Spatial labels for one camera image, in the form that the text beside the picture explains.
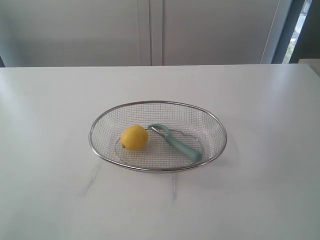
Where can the teal handled peeler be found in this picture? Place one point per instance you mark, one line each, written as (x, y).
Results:
(165, 133)

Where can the yellow lemon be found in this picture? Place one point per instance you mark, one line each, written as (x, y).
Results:
(134, 138)

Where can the oval steel mesh basket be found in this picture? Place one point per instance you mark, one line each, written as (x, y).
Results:
(189, 124)

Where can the white cabinet doors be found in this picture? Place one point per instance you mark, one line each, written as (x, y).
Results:
(59, 33)

